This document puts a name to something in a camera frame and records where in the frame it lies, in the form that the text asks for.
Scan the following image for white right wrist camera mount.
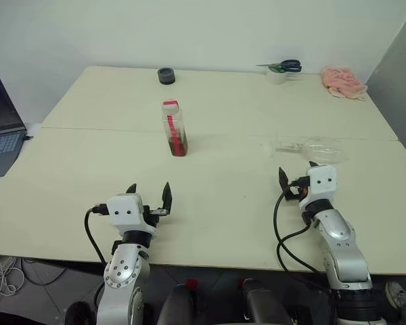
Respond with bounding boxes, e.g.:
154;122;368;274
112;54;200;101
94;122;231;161
298;164;338;211

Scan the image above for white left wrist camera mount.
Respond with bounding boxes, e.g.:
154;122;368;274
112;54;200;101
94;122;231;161
106;193;158;236

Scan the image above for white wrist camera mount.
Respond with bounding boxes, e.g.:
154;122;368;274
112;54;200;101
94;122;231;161
298;164;338;211
106;193;158;236

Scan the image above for grey sneaker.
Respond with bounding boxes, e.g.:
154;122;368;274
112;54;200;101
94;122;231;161
384;280;406;310

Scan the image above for dark grey laptop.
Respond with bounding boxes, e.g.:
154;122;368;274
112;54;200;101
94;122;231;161
0;72;28;181

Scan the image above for clear glass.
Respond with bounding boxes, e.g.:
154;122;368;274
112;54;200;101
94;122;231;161
262;133;351;165

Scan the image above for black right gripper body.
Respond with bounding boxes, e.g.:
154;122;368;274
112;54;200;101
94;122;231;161
285;175;312;204

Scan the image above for blue-handled scissors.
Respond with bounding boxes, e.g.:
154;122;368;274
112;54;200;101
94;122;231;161
255;59;303;74

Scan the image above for white floor cable bundle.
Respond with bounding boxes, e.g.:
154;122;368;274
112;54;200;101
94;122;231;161
0;253;25;303

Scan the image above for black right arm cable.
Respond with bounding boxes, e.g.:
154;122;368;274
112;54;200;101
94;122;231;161
273;177;329;274

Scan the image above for clear tape roll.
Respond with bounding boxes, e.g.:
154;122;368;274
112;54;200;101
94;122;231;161
265;66;289;86

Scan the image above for dark rounded shape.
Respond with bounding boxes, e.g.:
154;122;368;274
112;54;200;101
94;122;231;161
241;278;292;325

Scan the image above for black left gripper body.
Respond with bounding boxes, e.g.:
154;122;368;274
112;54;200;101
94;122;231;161
140;202;172;227

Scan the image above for black round floor object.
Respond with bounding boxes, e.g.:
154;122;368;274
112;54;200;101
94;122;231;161
65;301;96;325

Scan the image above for pink cloth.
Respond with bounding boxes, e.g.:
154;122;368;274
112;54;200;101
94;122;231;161
321;67;369;101

